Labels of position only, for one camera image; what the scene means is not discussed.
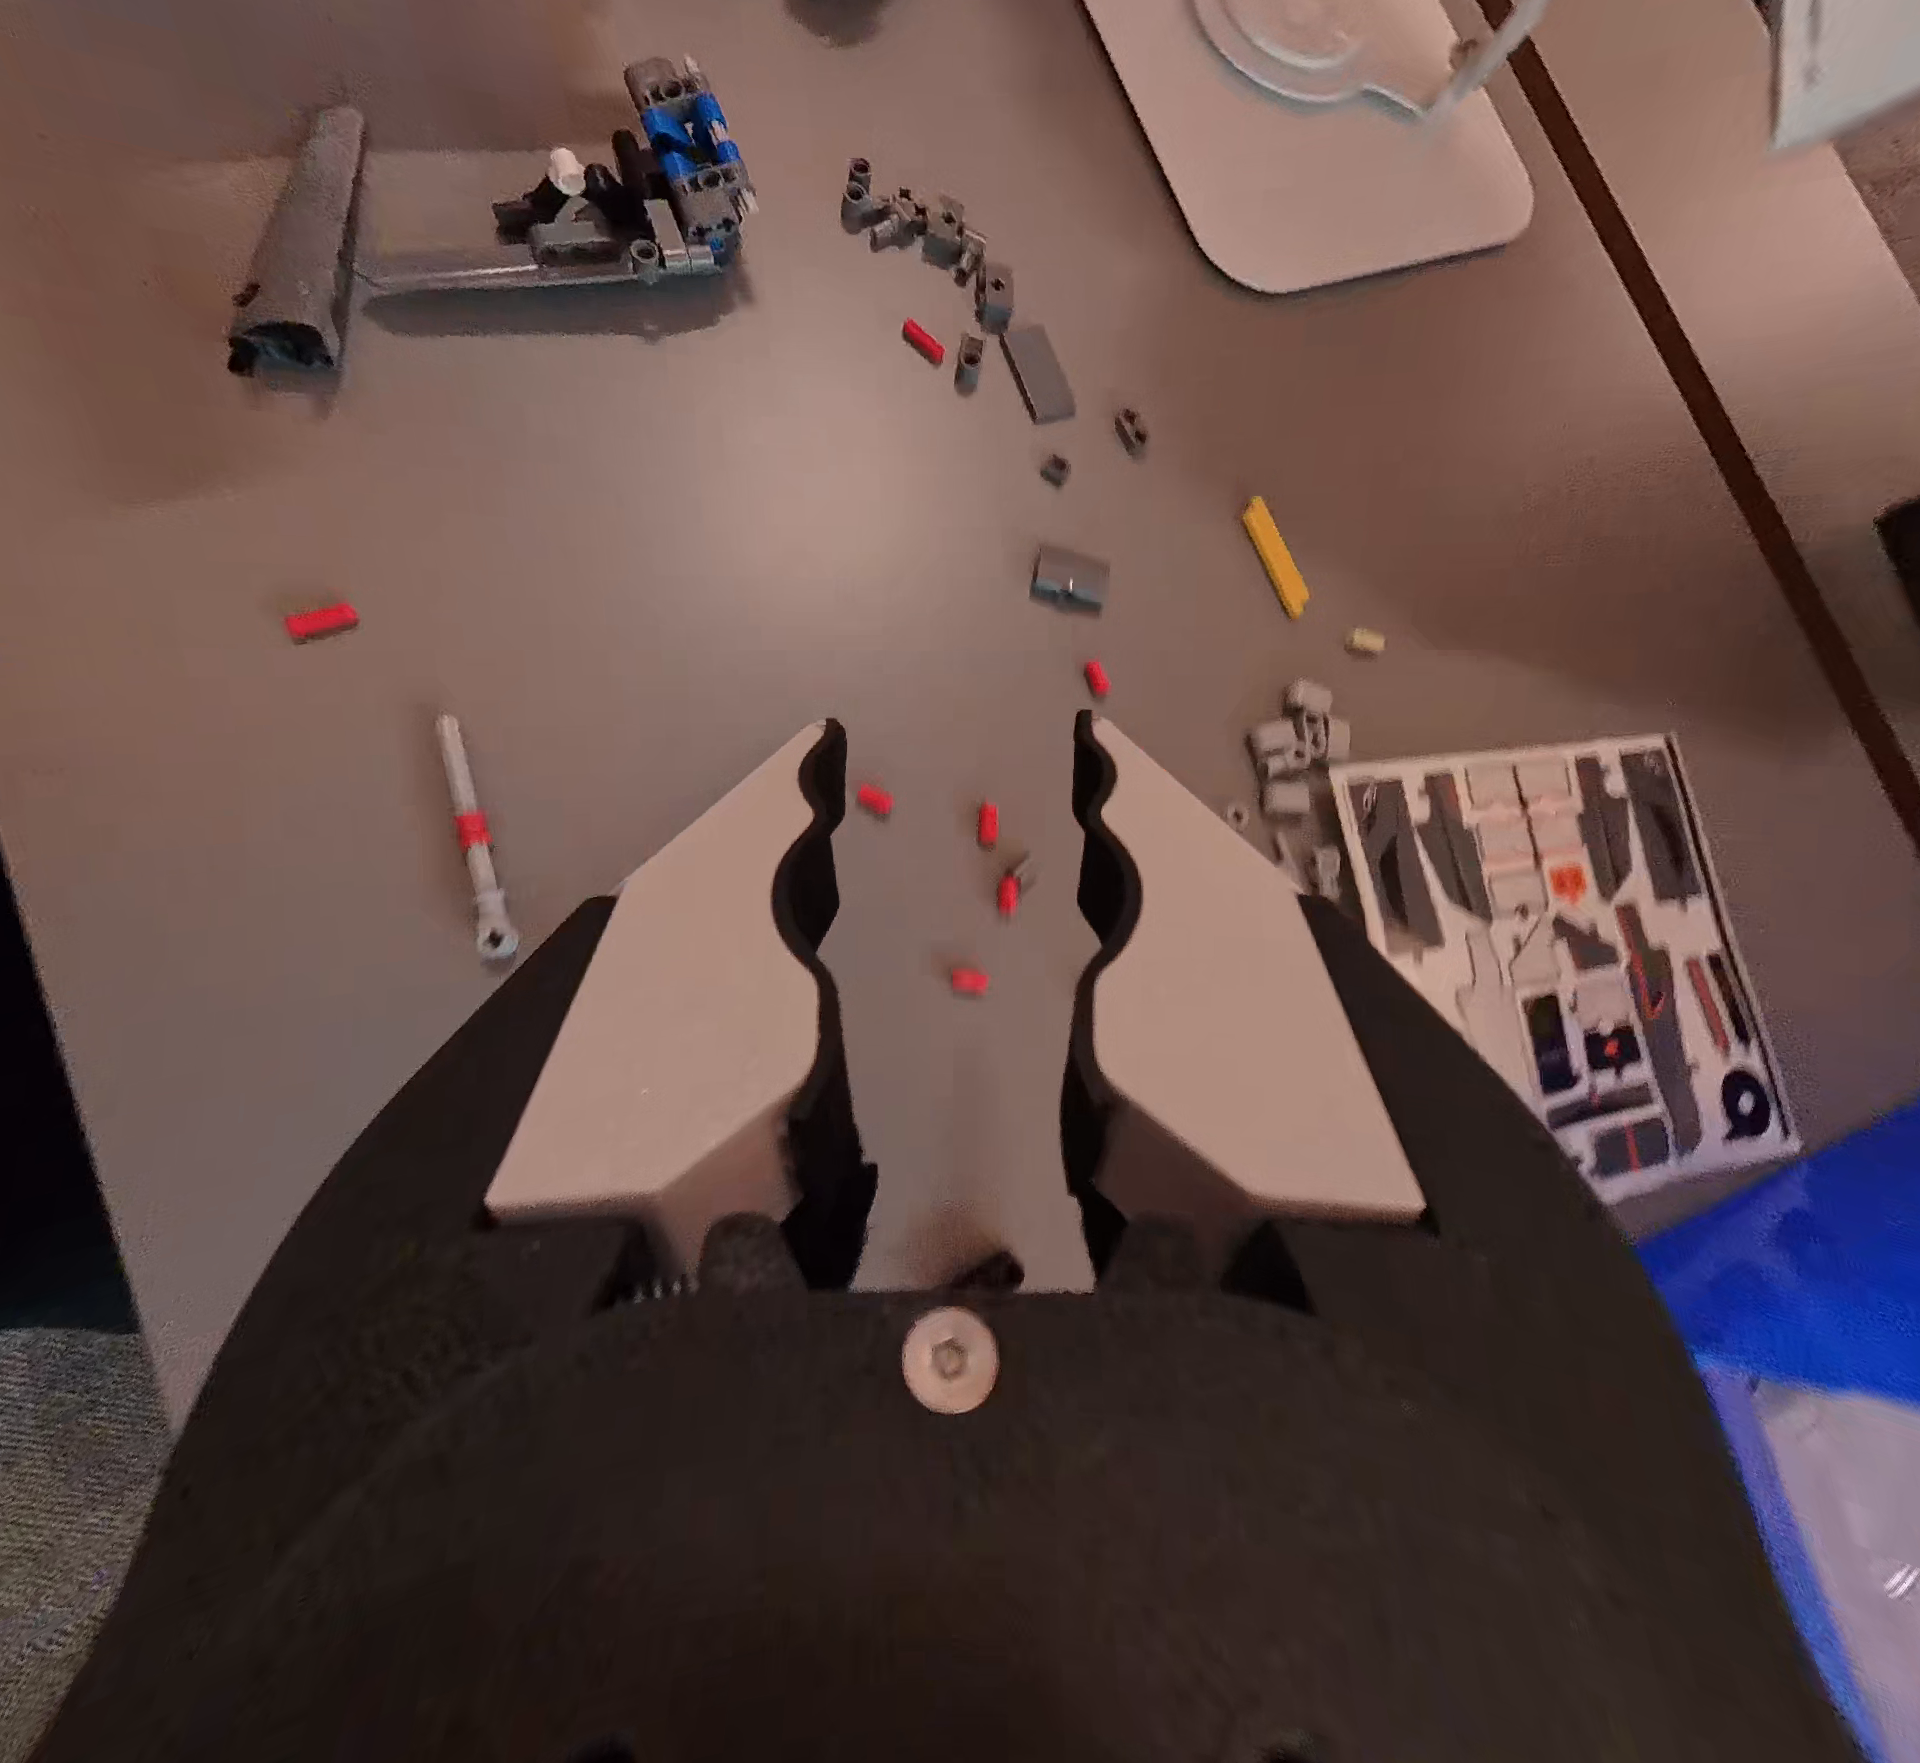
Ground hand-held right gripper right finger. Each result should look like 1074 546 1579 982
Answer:
1070 711 1428 1251

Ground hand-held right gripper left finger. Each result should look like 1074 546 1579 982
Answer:
483 718 852 1225

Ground long grey lego axle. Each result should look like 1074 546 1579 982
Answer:
434 711 525 964

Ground grey blue lego wing assembly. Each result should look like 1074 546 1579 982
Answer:
363 55 758 301

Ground dark grey tapered lego panel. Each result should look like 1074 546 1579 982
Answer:
224 104 371 381

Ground lego sticker sheet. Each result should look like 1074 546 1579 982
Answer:
1325 728 1804 1206

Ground scattered small red lego bushes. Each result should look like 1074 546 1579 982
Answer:
854 655 1113 1000

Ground yellow lego axle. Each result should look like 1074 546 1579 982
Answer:
1236 493 1314 623

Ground grey double lego connector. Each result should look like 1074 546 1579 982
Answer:
1026 541 1116 617

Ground dark grey flat lego tile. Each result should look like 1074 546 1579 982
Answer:
997 320 1079 428

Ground pile of light grey connectors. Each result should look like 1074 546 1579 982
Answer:
1220 678 1354 896

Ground blue plastic bin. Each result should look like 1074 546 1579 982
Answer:
1634 1102 1920 1763

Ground cluster of dark grey pieces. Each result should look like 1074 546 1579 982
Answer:
840 156 1020 335

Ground white metal stand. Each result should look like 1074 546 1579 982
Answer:
1007 0 1669 297

